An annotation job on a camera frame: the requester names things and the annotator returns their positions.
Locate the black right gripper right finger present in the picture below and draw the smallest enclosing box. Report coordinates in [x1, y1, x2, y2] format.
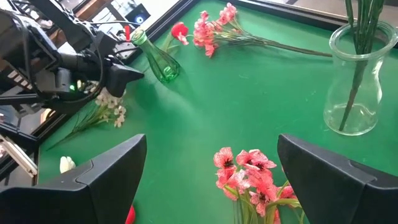
[277, 133, 398, 224]

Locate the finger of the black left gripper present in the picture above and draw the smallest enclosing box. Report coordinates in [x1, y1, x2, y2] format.
[106, 63, 146, 98]

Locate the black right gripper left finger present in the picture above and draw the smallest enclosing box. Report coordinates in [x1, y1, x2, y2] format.
[0, 133, 148, 224]

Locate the white blossom spray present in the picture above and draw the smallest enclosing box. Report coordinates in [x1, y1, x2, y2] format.
[46, 88, 127, 152]
[338, 0, 386, 132]

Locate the red artificial tulip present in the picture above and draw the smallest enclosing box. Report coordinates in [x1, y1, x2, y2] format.
[160, 21, 190, 55]
[125, 205, 137, 224]

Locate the white artificial tulip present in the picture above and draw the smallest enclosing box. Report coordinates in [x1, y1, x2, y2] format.
[59, 156, 76, 174]

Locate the pink blossom spray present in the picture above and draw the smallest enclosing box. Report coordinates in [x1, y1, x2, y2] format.
[192, 2, 333, 58]
[213, 147, 307, 224]

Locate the left clear glass vase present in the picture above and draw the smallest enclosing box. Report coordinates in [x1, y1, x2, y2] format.
[130, 29, 181, 84]

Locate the clear glass vase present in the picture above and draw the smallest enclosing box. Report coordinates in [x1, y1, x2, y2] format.
[130, 29, 181, 84]
[323, 21, 398, 137]

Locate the black device blue light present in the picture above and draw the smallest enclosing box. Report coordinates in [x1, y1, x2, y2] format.
[124, 2, 152, 26]

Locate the white flat bar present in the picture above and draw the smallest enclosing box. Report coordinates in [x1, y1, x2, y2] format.
[0, 133, 39, 179]

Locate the green table mat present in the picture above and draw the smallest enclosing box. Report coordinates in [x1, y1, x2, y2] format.
[37, 0, 398, 224]

